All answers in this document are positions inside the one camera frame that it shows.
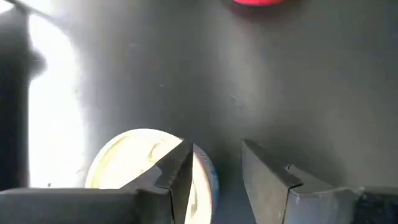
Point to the red albacore tuna can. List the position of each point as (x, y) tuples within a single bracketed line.
[(259, 2)]

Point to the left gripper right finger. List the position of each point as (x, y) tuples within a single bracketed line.
[(311, 205)]

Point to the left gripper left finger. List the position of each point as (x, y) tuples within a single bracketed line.
[(93, 205)]

